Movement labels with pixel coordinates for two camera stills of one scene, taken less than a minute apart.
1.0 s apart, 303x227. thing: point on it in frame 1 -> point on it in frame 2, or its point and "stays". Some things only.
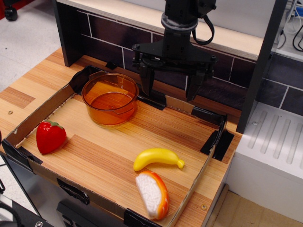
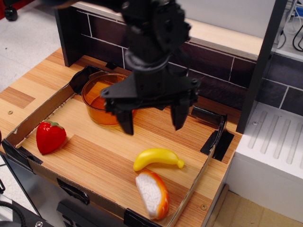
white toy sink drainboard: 267,166 stays
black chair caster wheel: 11,13 stays
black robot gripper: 175,50 -> 157,87
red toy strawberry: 50,135 stays
